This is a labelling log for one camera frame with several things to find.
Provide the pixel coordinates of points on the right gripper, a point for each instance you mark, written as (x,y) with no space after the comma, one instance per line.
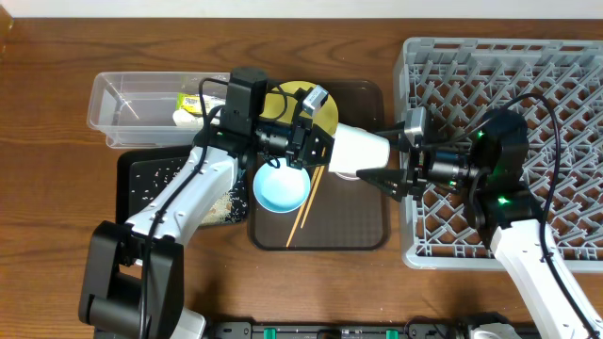
(415,166)

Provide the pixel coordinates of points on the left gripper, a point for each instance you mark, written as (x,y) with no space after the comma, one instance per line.
(300,145)

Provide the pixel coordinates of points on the white green cup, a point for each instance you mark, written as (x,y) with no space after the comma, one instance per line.
(357,149)

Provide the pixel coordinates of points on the light blue bowl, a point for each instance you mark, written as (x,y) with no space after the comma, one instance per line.
(281,190)

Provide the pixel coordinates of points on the yellow round plate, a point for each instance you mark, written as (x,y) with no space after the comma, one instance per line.
(327,117)

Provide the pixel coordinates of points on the green yellow snack wrapper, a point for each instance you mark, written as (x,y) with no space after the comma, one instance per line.
(192,103)

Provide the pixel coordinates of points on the white tissue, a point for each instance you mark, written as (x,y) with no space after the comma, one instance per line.
(183,118)

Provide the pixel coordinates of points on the rice and nuts food waste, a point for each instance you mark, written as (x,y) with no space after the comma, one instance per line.
(142,181)

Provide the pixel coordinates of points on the pink white bowl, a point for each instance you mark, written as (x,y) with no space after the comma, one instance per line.
(347,174)

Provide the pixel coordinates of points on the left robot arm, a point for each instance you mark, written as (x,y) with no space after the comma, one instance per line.
(133,284)

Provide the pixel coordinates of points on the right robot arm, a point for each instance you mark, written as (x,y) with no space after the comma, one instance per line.
(510,222)

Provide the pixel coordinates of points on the grey plastic dishwasher rack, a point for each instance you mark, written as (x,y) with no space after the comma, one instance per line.
(556,85)

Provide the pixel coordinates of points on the black rectangular waste tray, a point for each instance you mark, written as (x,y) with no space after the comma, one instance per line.
(151,154)

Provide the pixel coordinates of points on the clear plastic waste bin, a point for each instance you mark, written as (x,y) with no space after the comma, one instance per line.
(134,109)

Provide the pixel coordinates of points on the dark brown serving tray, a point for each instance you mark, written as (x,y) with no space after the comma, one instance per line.
(345,215)

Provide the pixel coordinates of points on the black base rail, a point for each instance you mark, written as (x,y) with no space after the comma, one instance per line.
(411,330)

